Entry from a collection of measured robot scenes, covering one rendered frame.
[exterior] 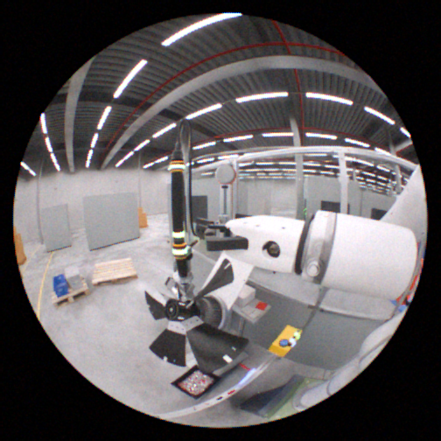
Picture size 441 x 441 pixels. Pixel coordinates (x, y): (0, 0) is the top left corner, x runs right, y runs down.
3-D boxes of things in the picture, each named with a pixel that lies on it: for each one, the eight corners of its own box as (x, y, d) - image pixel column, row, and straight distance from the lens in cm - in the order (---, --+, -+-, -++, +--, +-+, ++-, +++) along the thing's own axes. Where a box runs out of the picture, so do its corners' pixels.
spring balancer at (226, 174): (217, 185, 114) (214, 185, 108) (217, 166, 117) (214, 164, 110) (236, 185, 111) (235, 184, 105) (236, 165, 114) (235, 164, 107)
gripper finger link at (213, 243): (225, 261, 13) (195, 244, 17) (270, 242, 18) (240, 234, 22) (226, 248, 12) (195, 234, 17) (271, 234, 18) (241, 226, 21)
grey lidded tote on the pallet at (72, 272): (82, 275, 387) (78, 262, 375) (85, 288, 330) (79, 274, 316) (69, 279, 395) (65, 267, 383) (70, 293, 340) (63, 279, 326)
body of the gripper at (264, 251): (295, 295, 15) (220, 262, 20) (315, 259, 24) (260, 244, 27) (312, 219, 12) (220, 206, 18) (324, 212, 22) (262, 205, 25)
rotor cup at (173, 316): (185, 297, 81) (166, 291, 73) (204, 304, 71) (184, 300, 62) (178, 319, 84) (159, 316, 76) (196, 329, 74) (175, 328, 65)
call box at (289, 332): (282, 333, 92) (287, 324, 84) (296, 339, 92) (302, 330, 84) (267, 351, 84) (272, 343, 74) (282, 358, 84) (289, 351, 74)
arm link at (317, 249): (312, 301, 15) (288, 293, 16) (325, 267, 23) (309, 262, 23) (336, 216, 12) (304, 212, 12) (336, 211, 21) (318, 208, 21)
